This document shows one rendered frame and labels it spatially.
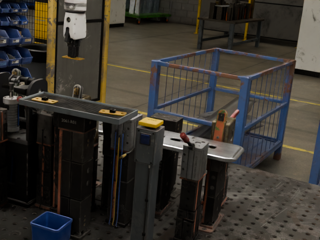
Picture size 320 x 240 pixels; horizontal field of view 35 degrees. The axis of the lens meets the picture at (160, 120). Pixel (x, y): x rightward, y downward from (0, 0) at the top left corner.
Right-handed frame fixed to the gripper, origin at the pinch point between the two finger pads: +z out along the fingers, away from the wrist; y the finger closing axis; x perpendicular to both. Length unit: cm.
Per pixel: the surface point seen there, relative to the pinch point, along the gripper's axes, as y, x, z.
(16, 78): -16.8, 14.1, 10.2
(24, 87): -20.8, 7.8, 11.9
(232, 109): 248, -15, 77
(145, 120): -33, -46, 11
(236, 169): 62, -59, 57
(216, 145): 4, -60, 27
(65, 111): -38.6, -20.5, 11.5
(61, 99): -28.1, -12.6, 11.4
